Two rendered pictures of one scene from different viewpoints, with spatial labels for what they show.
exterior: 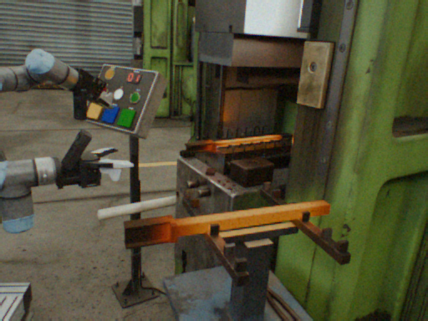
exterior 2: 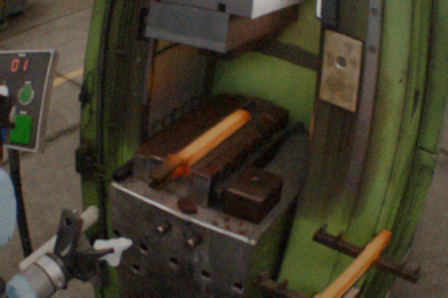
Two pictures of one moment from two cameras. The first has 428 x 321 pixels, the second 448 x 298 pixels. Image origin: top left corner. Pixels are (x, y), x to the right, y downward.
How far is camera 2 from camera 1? 72 cm
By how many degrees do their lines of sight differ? 31
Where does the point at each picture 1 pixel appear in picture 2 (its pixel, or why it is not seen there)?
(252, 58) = (242, 34)
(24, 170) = (44, 284)
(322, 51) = (352, 49)
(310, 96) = (341, 95)
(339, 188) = (372, 198)
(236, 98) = (166, 61)
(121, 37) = not seen: outside the picture
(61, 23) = not seen: outside the picture
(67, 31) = not seen: outside the picture
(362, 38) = (391, 47)
